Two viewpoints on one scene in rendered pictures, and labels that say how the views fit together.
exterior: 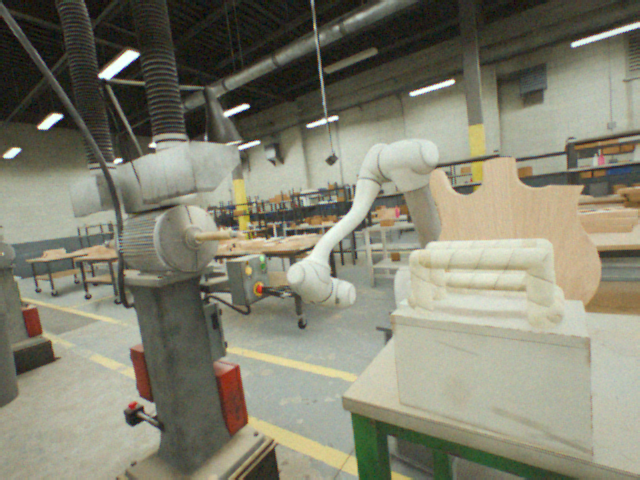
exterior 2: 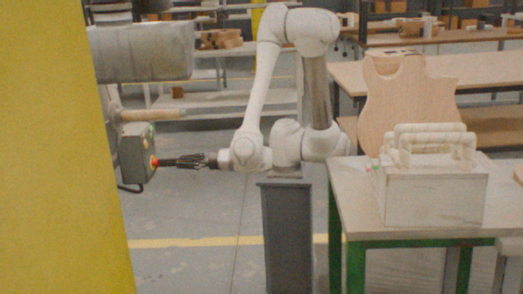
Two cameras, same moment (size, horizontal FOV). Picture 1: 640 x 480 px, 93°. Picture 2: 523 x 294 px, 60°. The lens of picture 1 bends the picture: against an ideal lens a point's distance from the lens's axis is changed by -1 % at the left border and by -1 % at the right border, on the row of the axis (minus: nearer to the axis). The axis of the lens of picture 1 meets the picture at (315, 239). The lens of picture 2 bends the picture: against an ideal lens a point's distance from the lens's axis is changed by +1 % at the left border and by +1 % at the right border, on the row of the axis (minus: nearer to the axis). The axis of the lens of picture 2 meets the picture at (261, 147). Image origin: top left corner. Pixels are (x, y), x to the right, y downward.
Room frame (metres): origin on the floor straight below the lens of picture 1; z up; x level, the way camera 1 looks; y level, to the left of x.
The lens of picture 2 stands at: (-0.24, 0.78, 1.64)
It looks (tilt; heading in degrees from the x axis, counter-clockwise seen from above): 21 degrees down; 328
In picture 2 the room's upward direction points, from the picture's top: 3 degrees counter-clockwise
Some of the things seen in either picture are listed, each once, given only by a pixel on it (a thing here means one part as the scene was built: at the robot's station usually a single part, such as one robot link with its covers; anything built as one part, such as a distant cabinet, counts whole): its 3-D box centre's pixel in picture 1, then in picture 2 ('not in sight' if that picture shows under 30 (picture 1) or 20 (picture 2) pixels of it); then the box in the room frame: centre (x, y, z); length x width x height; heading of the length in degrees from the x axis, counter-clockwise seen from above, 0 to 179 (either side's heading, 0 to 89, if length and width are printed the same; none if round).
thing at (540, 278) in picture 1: (540, 292); (467, 153); (0.41, -0.30, 1.15); 0.03 x 0.03 x 0.09
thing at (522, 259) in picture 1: (472, 259); (437, 138); (0.47, -0.23, 1.20); 0.20 x 0.03 x 0.03; 52
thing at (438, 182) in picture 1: (445, 185); (373, 69); (0.83, -0.36, 1.32); 0.07 x 0.04 x 0.09; 52
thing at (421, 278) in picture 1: (421, 286); (404, 154); (0.52, -0.17, 1.15); 0.03 x 0.03 x 0.09
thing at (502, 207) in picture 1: (504, 239); (409, 110); (0.75, -0.46, 1.17); 0.35 x 0.04 x 0.40; 52
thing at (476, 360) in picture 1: (485, 355); (427, 189); (0.50, -0.26, 1.02); 0.27 x 0.15 x 0.17; 53
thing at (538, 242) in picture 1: (482, 249); (429, 128); (0.53, -0.29, 1.20); 0.20 x 0.03 x 0.03; 52
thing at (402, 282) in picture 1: (413, 287); (287, 140); (1.45, -0.43, 0.87); 0.18 x 0.16 x 0.22; 34
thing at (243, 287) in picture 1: (235, 286); (119, 162); (1.41, 0.40, 0.99); 0.24 x 0.21 x 0.26; 55
